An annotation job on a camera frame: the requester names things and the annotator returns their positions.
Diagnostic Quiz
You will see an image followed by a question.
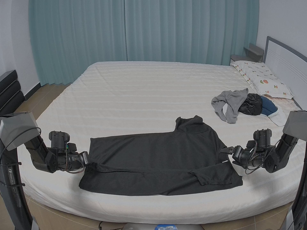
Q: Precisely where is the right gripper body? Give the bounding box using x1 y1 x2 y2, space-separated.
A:
232 146 255 169

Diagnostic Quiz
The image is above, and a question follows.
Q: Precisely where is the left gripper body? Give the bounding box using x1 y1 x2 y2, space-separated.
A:
65 152 90 172

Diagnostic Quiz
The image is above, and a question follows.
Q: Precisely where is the black T-shirt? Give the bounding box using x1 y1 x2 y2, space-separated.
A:
79 115 244 196

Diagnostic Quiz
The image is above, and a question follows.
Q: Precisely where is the bed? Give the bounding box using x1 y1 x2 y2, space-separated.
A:
20 36 307 225

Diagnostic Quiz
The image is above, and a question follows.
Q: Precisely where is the grey garment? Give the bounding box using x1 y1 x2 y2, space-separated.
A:
211 88 249 125

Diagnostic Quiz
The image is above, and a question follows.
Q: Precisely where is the black shiny garment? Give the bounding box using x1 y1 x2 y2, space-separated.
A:
238 93 263 116

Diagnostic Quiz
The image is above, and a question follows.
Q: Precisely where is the dark blue garment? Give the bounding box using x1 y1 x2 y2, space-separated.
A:
260 97 278 117

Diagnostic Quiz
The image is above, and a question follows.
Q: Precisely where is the white printed pillow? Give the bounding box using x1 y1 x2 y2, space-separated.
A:
230 60 294 99

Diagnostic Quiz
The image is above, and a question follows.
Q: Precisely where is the black chest of drawers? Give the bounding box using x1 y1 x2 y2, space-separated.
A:
0 70 25 115

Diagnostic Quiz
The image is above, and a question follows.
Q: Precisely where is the grey bedside table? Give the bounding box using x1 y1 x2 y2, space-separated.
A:
230 43 264 63

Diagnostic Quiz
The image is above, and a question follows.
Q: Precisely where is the blue-green curtain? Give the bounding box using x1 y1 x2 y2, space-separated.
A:
28 0 127 87
123 0 260 66

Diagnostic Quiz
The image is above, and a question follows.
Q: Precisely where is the black cable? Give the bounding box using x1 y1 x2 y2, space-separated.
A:
244 165 264 176
0 127 42 161

